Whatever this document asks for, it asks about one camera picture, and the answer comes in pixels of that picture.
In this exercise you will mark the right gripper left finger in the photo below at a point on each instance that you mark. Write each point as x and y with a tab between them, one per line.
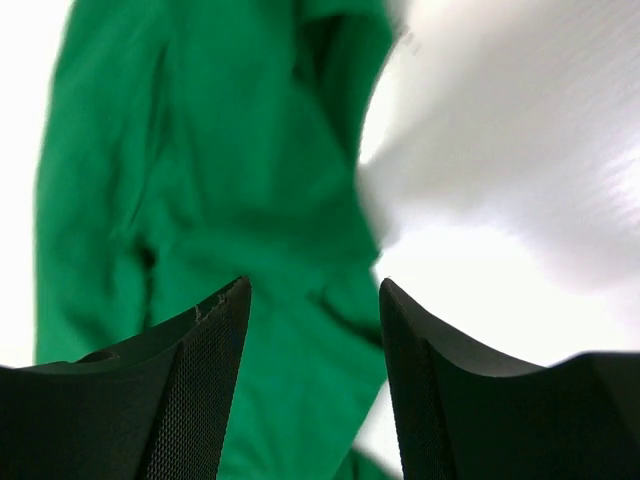
154	406

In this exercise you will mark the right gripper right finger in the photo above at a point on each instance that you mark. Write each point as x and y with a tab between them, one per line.
464	410

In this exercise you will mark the green t shirt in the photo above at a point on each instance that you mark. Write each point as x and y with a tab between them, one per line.
189	143

